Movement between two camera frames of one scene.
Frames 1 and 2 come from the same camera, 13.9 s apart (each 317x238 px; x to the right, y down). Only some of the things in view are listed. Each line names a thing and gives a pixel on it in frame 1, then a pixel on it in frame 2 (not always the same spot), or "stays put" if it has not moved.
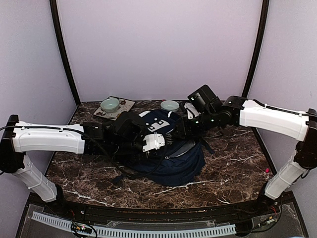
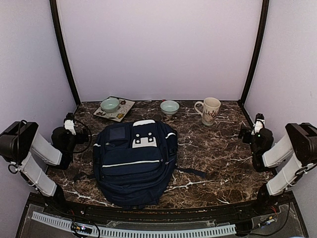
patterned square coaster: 125,105 stays put
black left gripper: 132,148 -> 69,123
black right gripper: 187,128 -> 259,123
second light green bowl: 110,105 stays put
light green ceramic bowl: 170,105 stays put
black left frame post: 53,6 stays put
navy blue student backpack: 182,161 -> 134,161
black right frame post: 265,12 stays put
